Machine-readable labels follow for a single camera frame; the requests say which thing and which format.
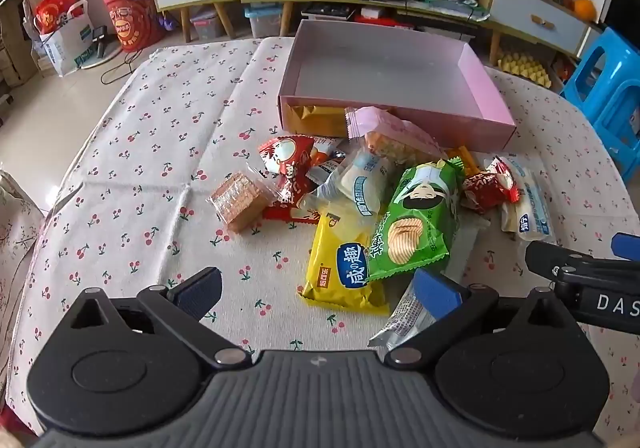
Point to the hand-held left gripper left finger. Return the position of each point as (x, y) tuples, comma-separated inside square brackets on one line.
[(200, 285)]

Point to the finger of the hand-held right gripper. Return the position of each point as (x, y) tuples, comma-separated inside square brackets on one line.
[(627, 247), (550, 260)]

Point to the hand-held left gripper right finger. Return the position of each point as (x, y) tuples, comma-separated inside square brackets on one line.
[(440, 290)]

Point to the clear cracker sleeve packet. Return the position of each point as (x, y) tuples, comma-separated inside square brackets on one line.
[(405, 320)]

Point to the green potato chips packet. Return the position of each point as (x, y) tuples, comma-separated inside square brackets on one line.
[(420, 213)]

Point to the clear-wrapped brown wafer biscuits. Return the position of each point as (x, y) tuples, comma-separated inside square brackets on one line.
[(237, 200)]

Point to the small red snack packet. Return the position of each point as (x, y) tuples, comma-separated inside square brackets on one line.
[(487, 188)]

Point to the yellow cracker packet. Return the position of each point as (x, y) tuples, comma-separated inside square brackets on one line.
[(340, 268)]

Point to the small orange snack packet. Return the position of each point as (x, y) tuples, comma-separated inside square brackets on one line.
[(467, 161)]

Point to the large red snack packet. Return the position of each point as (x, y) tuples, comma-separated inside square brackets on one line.
[(287, 157)]

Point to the pink snack packet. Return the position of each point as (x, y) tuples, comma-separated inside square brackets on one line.
[(395, 132)]

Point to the orange white biscuit packet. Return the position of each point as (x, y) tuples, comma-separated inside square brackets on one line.
[(324, 166)]

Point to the pink cardboard box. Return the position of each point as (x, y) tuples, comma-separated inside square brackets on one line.
[(380, 67)]

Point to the cherry print tablecloth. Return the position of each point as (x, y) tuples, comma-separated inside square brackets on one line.
[(150, 152)]

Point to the blue plastic stool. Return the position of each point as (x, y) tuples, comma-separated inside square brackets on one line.
[(610, 72)]

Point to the beige floral cloth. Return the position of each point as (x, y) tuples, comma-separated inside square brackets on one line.
[(15, 228)]

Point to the yellow foam tray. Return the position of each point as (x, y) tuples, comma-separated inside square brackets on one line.
[(525, 67)]

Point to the gold foil snack packet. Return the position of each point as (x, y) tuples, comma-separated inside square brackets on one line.
[(320, 120)]

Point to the orange fruit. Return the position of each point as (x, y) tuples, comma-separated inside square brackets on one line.
[(584, 9)]

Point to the black floor device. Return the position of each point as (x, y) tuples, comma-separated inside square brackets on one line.
[(98, 40)]

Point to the clear storage box blue lid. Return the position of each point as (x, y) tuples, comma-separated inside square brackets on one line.
[(262, 20)]

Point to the white shopping bag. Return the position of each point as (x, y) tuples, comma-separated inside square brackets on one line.
[(65, 47)]

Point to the red gift bag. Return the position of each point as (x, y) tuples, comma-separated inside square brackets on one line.
[(130, 20)]

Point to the black flat scale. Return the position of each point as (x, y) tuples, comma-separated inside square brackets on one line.
[(327, 10)]

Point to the red plastic bag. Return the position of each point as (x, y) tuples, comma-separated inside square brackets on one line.
[(52, 10)]

